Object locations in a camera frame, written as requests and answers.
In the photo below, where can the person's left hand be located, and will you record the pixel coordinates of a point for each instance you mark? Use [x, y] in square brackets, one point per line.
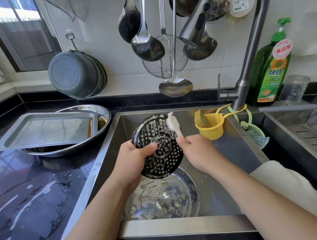
[130, 162]

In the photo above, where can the person's right hand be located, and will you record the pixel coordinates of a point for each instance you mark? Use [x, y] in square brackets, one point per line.
[201, 152]

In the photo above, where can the black round steamer rack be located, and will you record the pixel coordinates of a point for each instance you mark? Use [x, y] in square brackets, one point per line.
[159, 150]

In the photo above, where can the white cleaning brush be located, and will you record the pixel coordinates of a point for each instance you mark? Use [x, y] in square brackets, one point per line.
[173, 123]

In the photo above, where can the round steel pan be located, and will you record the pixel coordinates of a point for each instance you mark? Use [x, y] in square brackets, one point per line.
[165, 198]

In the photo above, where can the rectangular steel tray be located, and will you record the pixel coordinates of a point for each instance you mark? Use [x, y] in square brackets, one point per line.
[45, 130]

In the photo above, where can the person's right forearm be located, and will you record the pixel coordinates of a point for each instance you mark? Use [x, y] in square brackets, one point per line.
[274, 202]

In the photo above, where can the person's left forearm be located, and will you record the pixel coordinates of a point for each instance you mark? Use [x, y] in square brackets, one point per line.
[95, 225]

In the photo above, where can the yellow hanging sink cup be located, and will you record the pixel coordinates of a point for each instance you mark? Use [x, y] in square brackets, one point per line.
[209, 125]

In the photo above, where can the stainless steel sink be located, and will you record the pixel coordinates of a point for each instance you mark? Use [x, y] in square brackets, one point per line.
[236, 183]

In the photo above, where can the round steel basin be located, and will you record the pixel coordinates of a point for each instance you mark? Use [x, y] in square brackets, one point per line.
[104, 117]

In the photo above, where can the green hanging sponge holder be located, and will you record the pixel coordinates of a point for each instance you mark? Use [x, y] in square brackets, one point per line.
[256, 135]

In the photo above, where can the dark green hanging basin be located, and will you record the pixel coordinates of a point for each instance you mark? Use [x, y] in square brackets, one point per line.
[102, 75]

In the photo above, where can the white dish rag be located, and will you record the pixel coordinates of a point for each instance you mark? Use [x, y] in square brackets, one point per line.
[294, 188]

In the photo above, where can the grey hanging basin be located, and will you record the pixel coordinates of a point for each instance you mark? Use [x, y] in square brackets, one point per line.
[73, 74]

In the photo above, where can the green dish soap bottle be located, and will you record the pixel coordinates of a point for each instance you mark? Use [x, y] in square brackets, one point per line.
[271, 73]

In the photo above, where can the clear plastic cup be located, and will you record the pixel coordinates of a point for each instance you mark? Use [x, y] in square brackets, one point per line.
[295, 90]

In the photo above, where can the steel soup ladle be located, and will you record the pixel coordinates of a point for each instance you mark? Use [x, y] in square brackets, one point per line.
[148, 46]

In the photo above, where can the steel gooseneck faucet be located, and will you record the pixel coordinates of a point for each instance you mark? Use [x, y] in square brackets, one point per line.
[260, 39]

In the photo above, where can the hanging steel ladles and skimmer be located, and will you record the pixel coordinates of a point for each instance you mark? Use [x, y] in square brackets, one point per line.
[129, 22]

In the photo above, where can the white dish brush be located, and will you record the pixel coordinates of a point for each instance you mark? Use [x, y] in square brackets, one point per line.
[241, 5]

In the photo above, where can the white hanging cloth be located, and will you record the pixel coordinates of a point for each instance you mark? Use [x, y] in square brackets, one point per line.
[65, 6]

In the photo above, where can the steel wall hook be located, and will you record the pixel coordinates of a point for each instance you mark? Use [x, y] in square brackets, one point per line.
[71, 39]

